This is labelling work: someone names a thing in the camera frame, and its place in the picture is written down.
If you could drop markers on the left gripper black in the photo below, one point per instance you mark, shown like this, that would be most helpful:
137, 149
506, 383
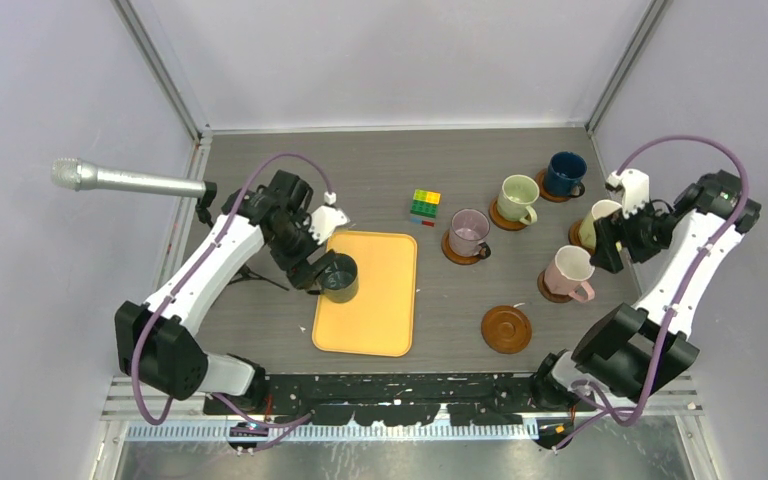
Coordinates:
301, 272

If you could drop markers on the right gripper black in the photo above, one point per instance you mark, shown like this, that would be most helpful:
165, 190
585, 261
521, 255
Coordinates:
612, 229

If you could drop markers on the cream yellow mug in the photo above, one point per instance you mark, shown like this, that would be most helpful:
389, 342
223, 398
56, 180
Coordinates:
587, 233

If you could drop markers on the dark green mug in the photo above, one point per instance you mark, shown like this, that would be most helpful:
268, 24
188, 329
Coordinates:
339, 281

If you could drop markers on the brown wooden coaster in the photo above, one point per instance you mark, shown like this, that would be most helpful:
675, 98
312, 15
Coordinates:
506, 329
452, 256
499, 221
574, 235
540, 179

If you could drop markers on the pink white mug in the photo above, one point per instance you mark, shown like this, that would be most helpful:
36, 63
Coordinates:
569, 273

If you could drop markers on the navy blue mug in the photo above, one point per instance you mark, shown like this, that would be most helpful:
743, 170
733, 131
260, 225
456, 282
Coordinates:
564, 176

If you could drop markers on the yellow tray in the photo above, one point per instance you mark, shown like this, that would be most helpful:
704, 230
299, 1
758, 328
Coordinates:
379, 320

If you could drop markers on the dark walnut coaster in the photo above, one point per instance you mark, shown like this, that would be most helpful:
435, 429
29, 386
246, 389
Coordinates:
547, 293

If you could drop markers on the light green mug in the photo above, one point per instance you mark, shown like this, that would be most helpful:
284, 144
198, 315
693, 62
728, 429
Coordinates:
516, 199

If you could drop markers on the mauve mug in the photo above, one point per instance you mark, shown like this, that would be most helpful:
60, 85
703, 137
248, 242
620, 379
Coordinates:
467, 235

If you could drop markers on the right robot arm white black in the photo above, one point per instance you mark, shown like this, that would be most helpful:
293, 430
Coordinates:
638, 348

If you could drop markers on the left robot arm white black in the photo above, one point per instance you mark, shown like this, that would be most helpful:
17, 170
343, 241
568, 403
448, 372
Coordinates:
156, 339

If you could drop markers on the black microphone tripod stand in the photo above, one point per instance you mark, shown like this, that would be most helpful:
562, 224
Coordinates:
245, 273

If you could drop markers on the colourful toy brick block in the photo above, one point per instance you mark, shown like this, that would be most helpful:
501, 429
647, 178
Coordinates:
424, 207

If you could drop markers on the silver microphone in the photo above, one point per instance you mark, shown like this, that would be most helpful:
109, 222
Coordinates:
79, 175

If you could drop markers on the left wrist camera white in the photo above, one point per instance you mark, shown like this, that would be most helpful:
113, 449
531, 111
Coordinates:
324, 221

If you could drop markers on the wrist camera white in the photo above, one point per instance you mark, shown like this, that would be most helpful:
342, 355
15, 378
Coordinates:
324, 221
633, 188

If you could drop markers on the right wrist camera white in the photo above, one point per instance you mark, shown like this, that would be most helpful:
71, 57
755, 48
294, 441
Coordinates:
633, 188

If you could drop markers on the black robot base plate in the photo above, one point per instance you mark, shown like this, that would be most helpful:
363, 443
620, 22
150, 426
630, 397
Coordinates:
469, 399

